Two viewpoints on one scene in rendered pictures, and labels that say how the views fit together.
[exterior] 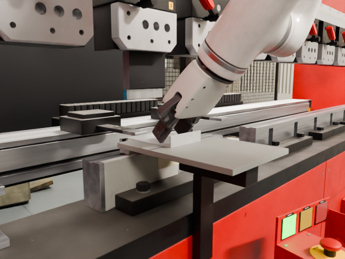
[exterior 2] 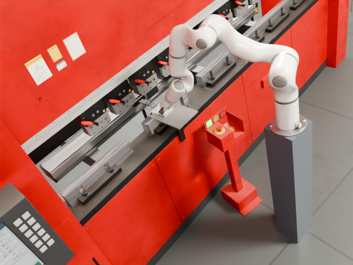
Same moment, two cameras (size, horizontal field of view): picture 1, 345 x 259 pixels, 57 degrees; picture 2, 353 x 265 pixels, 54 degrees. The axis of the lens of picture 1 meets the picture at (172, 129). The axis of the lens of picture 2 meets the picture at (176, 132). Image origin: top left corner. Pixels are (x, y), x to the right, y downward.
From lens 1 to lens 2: 170 cm
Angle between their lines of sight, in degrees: 32
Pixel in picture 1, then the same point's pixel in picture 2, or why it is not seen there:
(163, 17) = (152, 77)
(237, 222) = (194, 123)
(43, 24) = (125, 106)
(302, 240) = (214, 126)
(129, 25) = (143, 89)
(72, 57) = not seen: hidden behind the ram
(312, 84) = not seen: outside the picture
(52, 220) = (139, 141)
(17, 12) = (120, 108)
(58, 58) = not seen: hidden behind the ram
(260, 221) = (205, 118)
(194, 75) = (165, 104)
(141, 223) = (163, 137)
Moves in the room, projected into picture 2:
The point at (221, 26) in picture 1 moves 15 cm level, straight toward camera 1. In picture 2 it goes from (168, 95) to (164, 112)
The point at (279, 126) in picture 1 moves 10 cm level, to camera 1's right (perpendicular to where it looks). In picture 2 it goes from (215, 66) to (229, 63)
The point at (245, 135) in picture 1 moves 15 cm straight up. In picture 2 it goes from (198, 79) to (194, 61)
